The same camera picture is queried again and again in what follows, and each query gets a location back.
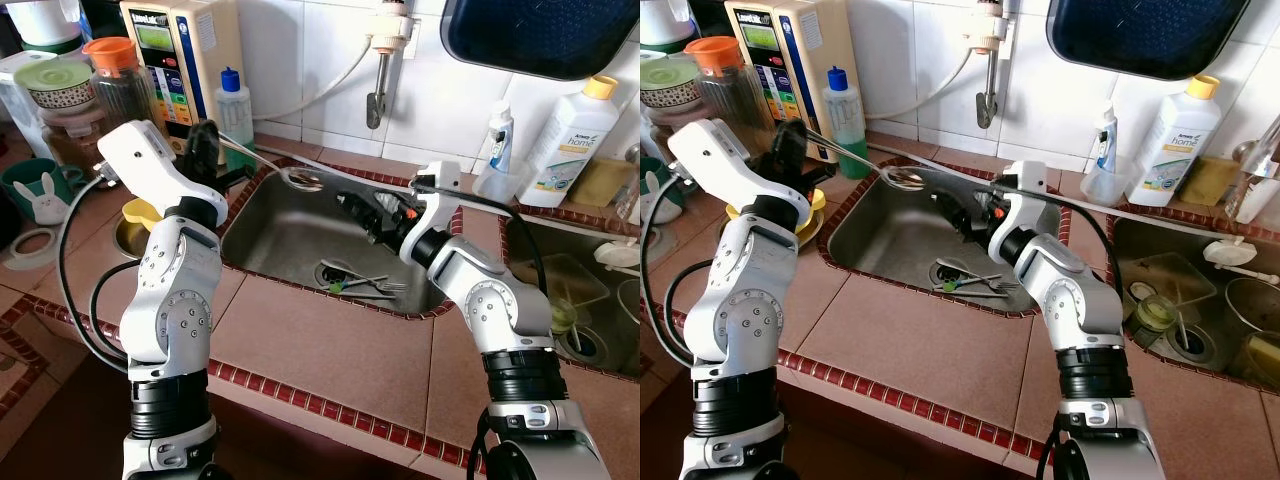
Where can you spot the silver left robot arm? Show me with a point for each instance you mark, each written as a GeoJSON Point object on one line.
{"type": "Point", "coordinates": [745, 300]}
{"type": "Point", "coordinates": [170, 300]}

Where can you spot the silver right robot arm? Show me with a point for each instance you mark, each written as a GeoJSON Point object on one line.
{"type": "Point", "coordinates": [1075, 300]}
{"type": "Point", "coordinates": [480, 300]}

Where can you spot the teal mug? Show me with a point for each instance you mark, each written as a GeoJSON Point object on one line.
{"type": "Point", "coordinates": [648, 175]}
{"type": "Point", "coordinates": [15, 185]}

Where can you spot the steel spoon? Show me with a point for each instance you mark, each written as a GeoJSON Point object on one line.
{"type": "Point", "coordinates": [905, 178]}
{"type": "Point", "coordinates": [305, 180]}

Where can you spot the clear plastic cup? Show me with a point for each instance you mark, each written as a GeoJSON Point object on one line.
{"type": "Point", "coordinates": [495, 188]}
{"type": "Point", "coordinates": [1103, 188]}

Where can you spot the steel fork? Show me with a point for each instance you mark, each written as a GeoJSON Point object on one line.
{"type": "Point", "coordinates": [385, 285]}
{"type": "Point", "coordinates": [995, 283]}

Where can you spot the beige faucet diverter valve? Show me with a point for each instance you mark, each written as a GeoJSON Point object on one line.
{"type": "Point", "coordinates": [992, 35]}
{"type": "Point", "coordinates": [390, 38]}

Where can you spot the white green kettle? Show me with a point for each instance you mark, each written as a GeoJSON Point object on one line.
{"type": "Point", "coordinates": [665, 18]}
{"type": "Point", "coordinates": [45, 20]}

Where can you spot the chrome faucet green cap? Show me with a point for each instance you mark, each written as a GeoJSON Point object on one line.
{"type": "Point", "coordinates": [1255, 170]}
{"type": "Point", "coordinates": [630, 185]}

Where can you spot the white rabbit figurine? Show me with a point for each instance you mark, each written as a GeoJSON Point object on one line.
{"type": "Point", "coordinates": [42, 205]}

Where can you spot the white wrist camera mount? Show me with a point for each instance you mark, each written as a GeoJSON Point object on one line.
{"type": "Point", "coordinates": [1020, 195]}
{"type": "Point", "coordinates": [710, 155]}
{"type": "Point", "coordinates": [140, 155]}
{"type": "Point", "coordinates": [440, 195]}

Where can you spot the beige water ionizer appliance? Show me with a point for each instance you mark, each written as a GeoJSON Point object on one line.
{"type": "Point", "coordinates": [822, 60]}
{"type": "Point", "coordinates": [218, 60]}

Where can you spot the patterned bowl green lid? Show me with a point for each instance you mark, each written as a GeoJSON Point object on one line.
{"type": "Point", "coordinates": [55, 78]}
{"type": "Point", "coordinates": [665, 75]}

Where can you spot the green soap bottle blue cap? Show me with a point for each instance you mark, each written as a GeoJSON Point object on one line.
{"type": "Point", "coordinates": [235, 110]}
{"type": "Point", "coordinates": [845, 110]}

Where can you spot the round steel bowl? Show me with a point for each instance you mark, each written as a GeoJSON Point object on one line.
{"type": "Point", "coordinates": [1255, 305]}
{"type": "Point", "coordinates": [630, 300]}

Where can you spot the clear plastic storage box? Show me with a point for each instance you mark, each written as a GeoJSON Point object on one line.
{"type": "Point", "coordinates": [15, 110]}

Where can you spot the clear tape roll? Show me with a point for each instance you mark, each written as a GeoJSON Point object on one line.
{"type": "Point", "coordinates": [12, 250]}

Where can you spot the small glass jar green contents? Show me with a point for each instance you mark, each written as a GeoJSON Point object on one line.
{"type": "Point", "coordinates": [562, 315]}
{"type": "Point", "coordinates": [1153, 313]}

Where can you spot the steel wall faucet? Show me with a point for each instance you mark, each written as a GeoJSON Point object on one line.
{"type": "Point", "coordinates": [375, 105]}
{"type": "Point", "coordinates": [985, 105]}

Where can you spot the clear pitcher orange lid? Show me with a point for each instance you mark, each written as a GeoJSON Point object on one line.
{"type": "Point", "coordinates": [725, 90]}
{"type": "Point", "coordinates": [115, 90]}

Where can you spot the glass jar brown contents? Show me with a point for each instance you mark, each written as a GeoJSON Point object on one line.
{"type": "Point", "coordinates": [70, 140]}
{"type": "Point", "coordinates": [675, 135]}

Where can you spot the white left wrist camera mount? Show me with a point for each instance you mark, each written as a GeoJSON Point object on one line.
{"type": "Point", "coordinates": [710, 155]}
{"type": "Point", "coordinates": [140, 155]}

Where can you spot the dark blue tray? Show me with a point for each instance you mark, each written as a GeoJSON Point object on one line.
{"type": "Point", "coordinates": [1150, 35]}
{"type": "Point", "coordinates": [540, 35]}

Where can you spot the steel utensil green tip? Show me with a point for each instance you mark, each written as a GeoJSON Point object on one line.
{"type": "Point", "coordinates": [950, 283]}
{"type": "Point", "coordinates": [345, 283]}

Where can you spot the white blue toothpaste tube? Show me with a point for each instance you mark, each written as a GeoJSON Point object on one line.
{"type": "Point", "coordinates": [1106, 130]}
{"type": "Point", "coordinates": [500, 130]}

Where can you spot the yellow plastic bowl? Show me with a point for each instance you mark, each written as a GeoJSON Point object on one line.
{"type": "Point", "coordinates": [814, 200]}
{"type": "Point", "coordinates": [140, 212]}

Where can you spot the white detergent bottle yellow cap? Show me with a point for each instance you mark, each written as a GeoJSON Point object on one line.
{"type": "Point", "coordinates": [570, 150]}
{"type": "Point", "coordinates": [1175, 150]}

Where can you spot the yellow sponge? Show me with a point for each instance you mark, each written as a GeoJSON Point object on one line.
{"type": "Point", "coordinates": [1205, 182]}
{"type": "Point", "coordinates": [600, 185]}

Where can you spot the steel sink basin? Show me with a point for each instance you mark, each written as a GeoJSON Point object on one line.
{"type": "Point", "coordinates": [880, 240]}
{"type": "Point", "coordinates": [280, 240]}
{"type": "Point", "coordinates": [1130, 240]}
{"type": "Point", "coordinates": [530, 240]}

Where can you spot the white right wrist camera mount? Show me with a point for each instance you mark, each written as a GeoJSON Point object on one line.
{"type": "Point", "coordinates": [1020, 195]}
{"type": "Point", "coordinates": [440, 195]}

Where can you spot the round steel plate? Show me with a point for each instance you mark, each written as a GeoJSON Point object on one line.
{"type": "Point", "coordinates": [128, 240]}
{"type": "Point", "coordinates": [812, 230]}

